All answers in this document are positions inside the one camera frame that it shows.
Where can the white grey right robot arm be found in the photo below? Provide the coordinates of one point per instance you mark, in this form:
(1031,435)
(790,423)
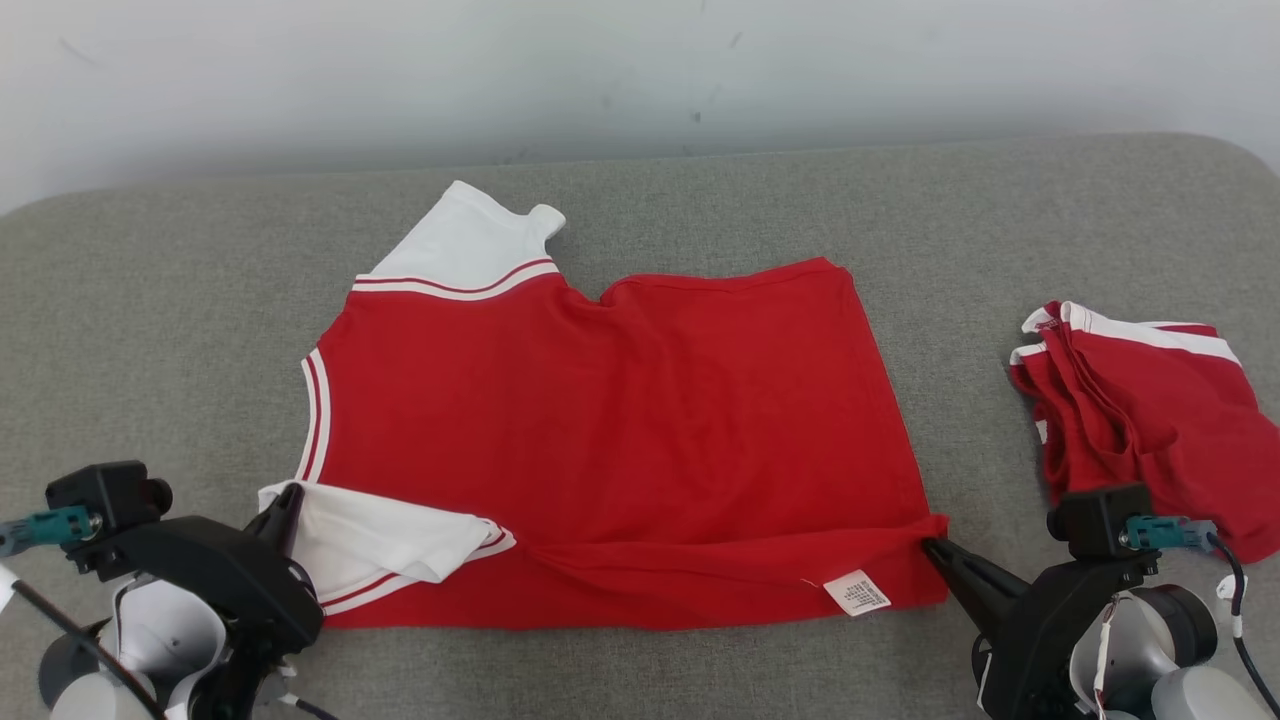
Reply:
(1150,640)

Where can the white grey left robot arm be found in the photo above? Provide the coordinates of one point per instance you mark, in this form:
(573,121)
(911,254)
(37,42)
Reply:
(170,640)

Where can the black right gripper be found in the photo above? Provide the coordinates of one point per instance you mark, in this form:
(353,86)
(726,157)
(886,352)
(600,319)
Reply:
(1045,640)

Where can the red white sleeved t-shirt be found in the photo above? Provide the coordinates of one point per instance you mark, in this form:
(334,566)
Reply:
(620,420)

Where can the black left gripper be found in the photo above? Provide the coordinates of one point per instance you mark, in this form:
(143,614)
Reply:
(220,575)

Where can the red white striped shorts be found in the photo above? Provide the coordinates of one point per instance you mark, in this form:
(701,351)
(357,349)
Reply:
(1180,420)

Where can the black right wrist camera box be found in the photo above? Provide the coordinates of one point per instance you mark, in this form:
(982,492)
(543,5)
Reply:
(1095,520)

